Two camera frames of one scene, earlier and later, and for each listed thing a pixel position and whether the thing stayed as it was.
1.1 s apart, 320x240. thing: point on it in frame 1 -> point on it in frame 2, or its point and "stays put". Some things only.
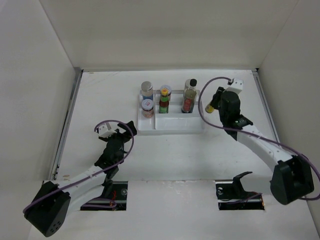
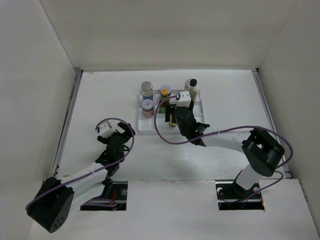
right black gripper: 217,96 -> 170,109
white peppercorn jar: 147,89 stays put
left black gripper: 118,134 stays put
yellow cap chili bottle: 164,102 stays put
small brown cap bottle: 209,108 -> 173,123
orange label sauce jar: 147,107 stays put
